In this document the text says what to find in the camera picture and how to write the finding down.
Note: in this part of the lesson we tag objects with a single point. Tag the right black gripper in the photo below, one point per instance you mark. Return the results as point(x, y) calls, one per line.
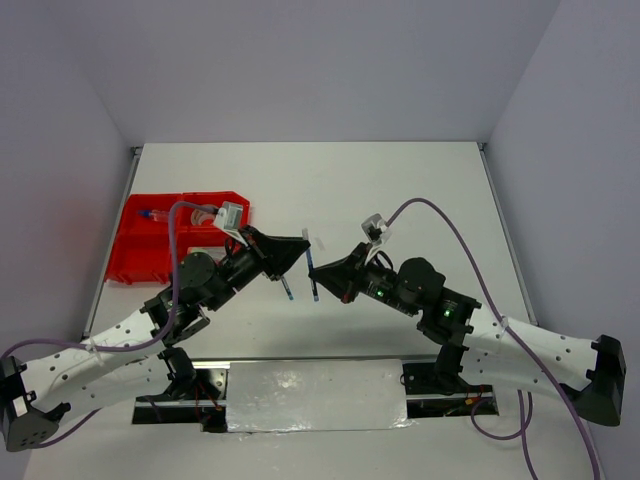
point(343, 277)

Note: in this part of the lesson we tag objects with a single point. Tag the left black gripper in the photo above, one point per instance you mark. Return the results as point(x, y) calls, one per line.
point(273, 255)

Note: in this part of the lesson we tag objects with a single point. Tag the blue gel pen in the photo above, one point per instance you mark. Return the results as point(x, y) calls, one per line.
point(287, 289)
point(313, 284)

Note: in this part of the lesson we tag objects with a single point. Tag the large clear tape roll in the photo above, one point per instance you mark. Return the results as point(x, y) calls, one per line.
point(204, 216)

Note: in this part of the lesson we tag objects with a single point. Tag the blue cap glue bottle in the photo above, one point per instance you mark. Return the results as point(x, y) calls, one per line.
point(155, 215)

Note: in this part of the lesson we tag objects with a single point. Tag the orange highlighter pen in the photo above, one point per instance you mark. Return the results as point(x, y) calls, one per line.
point(210, 250)

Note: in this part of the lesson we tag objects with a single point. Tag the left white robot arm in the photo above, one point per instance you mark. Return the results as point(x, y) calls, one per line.
point(140, 355)

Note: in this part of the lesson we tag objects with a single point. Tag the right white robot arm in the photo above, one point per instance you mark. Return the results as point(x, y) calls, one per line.
point(479, 349)

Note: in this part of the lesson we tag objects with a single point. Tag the red compartment storage bin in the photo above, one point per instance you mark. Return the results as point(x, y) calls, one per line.
point(141, 252)

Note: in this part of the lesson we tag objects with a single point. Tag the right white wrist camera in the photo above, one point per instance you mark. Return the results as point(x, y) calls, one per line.
point(377, 232)

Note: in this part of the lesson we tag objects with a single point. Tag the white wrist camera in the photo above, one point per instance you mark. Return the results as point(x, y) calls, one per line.
point(377, 232)
point(228, 219)

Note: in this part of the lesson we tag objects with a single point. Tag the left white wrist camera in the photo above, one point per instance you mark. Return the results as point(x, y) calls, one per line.
point(228, 219)

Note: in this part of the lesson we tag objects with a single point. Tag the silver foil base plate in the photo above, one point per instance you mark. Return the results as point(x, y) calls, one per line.
point(310, 396)

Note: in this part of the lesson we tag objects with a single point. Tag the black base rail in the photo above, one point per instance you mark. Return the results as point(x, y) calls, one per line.
point(205, 405)

